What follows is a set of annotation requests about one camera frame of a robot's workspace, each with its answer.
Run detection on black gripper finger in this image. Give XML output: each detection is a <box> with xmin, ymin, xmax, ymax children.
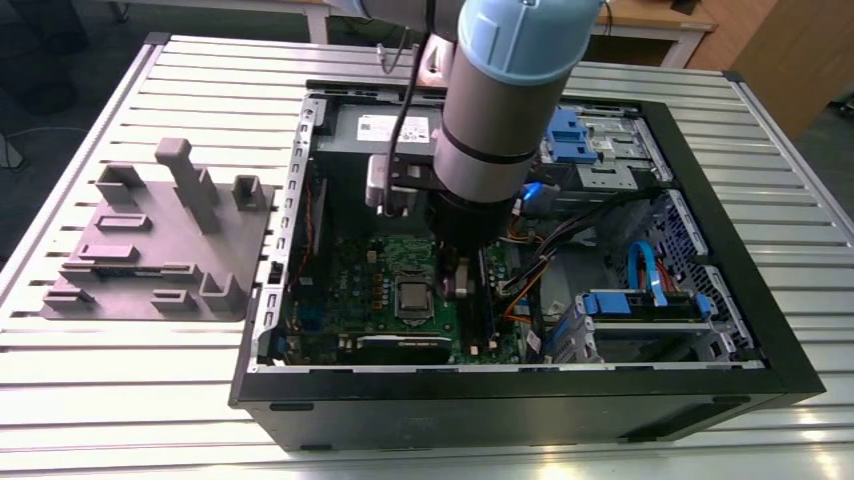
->
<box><xmin>439</xmin><ymin>248</ymin><xmax>479</xmax><ymax>302</ymax></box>

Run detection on silver CPU chip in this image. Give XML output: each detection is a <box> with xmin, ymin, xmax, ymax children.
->
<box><xmin>402</xmin><ymin>282</ymin><xmax>429</xmax><ymax>314</ymax></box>

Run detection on metal socket cover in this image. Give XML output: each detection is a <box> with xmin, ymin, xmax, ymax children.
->
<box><xmin>391</xmin><ymin>269</ymin><xmax>437</xmax><ymax>324</ymax></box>

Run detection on black RAM stick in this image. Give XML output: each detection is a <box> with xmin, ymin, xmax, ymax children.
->
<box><xmin>474</xmin><ymin>249</ymin><xmax>501</xmax><ymax>347</ymax></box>

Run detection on green motherboard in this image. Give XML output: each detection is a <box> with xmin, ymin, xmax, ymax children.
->
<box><xmin>276</xmin><ymin>232</ymin><xmax>529</xmax><ymax>366</ymax></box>

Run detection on black graphics card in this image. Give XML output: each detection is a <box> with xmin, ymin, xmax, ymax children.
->
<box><xmin>336</xmin><ymin>333</ymin><xmax>453</xmax><ymax>365</ymax></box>

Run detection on grey power supply unit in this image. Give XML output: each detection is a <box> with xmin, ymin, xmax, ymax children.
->
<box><xmin>311</xmin><ymin>103</ymin><xmax>447</xmax><ymax>236</ymax></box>

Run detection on hard disk in blue carrier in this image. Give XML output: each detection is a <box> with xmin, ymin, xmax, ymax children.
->
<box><xmin>577</xmin><ymin>289</ymin><xmax>713</xmax><ymax>324</ymax></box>

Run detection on blue drive carrier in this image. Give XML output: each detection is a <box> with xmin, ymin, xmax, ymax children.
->
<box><xmin>545</xmin><ymin>107</ymin><xmax>601</xmax><ymax>165</ymax></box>

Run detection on silver drive cage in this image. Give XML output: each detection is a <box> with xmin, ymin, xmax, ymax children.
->
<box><xmin>526</xmin><ymin>102</ymin><xmax>673</xmax><ymax>216</ymax></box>

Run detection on black PC case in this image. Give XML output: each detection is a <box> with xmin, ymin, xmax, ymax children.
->
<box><xmin>228</xmin><ymin>77</ymin><xmax>828</xmax><ymax>451</ymax></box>

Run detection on silver disk bay cage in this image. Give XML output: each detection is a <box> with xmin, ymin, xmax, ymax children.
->
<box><xmin>546</xmin><ymin>289</ymin><xmax>762</xmax><ymax>366</ymax></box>

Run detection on grey parts rack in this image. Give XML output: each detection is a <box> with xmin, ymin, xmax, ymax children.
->
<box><xmin>38</xmin><ymin>137</ymin><xmax>279</xmax><ymax>322</ymax></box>

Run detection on green RAM stick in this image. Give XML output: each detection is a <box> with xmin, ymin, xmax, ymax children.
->
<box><xmin>91</xmin><ymin>268</ymin><xmax>167</xmax><ymax>279</ymax></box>

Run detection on wooden cabinet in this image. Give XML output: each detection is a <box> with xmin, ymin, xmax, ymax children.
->
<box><xmin>686</xmin><ymin>0</ymin><xmax>854</xmax><ymax>139</ymax></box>

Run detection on orange wire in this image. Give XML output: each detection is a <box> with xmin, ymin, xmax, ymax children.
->
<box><xmin>501</xmin><ymin>269</ymin><xmax>555</xmax><ymax>331</ymax></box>

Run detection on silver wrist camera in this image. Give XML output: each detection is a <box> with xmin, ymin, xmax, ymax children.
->
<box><xmin>363</xmin><ymin>153</ymin><xmax>435</xmax><ymax>219</ymax></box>
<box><xmin>518</xmin><ymin>180</ymin><xmax>563</xmax><ymax>212</ymax></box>

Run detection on black cable bundle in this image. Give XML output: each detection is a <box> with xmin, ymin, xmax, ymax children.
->
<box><xmin>497</xmin><ymin>189</ymin><xmax>659</xmax><ymax>296</ymax></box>

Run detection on blue flat cable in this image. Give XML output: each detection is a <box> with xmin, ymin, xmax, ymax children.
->
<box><xmin>543</xmin><ymin>299</ymin><xmax>579</xmax><ymax>364</ymax></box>

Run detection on black camera cable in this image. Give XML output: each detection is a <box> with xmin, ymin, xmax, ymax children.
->
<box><xmin>385</xmin><ymin>29</ymin><xmax>435</xmax><ymax>161</ymax></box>

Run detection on light blue SATA cable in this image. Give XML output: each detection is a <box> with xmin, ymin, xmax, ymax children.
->
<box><xmin>627</xmin><ymin>240</ymin><xmax>669</xmax><ymax>307</ymax></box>

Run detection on grey-tipped hanging cable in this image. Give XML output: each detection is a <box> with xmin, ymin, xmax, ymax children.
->
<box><xmin>371</xmin><ymin>29</ymin><xmax>419</xmax><ymax>76</ymax></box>

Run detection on wooden desk white frame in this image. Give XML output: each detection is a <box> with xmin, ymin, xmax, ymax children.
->
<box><xmin>303</xmin><ymin>0</ymin><xmax>721</xmax><ymax>69</ymax></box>

